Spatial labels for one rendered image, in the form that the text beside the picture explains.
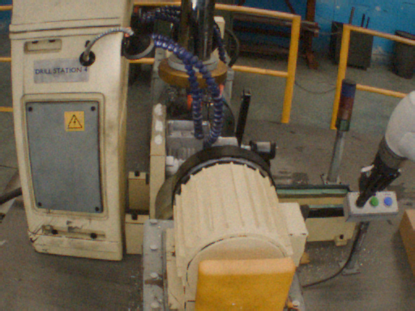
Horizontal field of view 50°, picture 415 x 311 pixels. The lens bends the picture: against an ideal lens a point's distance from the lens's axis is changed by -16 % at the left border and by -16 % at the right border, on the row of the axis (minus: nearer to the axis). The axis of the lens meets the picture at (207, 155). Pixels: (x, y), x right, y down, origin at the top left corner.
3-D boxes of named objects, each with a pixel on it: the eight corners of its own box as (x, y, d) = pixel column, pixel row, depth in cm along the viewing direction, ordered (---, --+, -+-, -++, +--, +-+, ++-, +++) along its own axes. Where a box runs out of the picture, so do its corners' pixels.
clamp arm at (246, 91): (231, 156, 162) (242, 94, 144) (230, 149, 164) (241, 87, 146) (241, 156, 163) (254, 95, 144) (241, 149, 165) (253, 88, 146)
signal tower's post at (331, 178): (324, 185, 187) (343, 84, 167) (319, 175, 194) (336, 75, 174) (342, 185, 188) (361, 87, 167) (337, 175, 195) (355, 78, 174)
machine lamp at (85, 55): (70, 83, 102) (72, 30, 96) (79, 66, 112) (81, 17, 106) (151, 83, 104) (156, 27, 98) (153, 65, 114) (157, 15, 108)
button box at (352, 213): (344, 223, 132) (351, 214, 128) (341, 200, 136) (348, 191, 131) (392, 219, 134) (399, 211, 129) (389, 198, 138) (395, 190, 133)
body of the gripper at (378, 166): (401, 142, 112) (389, 162, 120) (375, 141, 111) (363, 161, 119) (408, 168, 108) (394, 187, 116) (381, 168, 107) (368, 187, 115)
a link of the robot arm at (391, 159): (381, 124, 107) (373, 138, 112) (389, 157, 102) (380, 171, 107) (409, 126, 108) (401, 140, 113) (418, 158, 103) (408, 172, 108)
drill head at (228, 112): (155, 175, 164) (157, 102, 152) (156, 118, 199) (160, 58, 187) (234, 177, 166) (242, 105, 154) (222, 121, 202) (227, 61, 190)
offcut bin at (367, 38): (363, 62, 616) (369, 7, 576) (371, 74, 576) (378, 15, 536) (327, 55, 618) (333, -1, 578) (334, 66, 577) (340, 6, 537)
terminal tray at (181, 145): (164, 160, 141) (166, 137, 137) (164, 142, 150) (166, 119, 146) (210, 162, 142) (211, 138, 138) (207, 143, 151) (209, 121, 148)
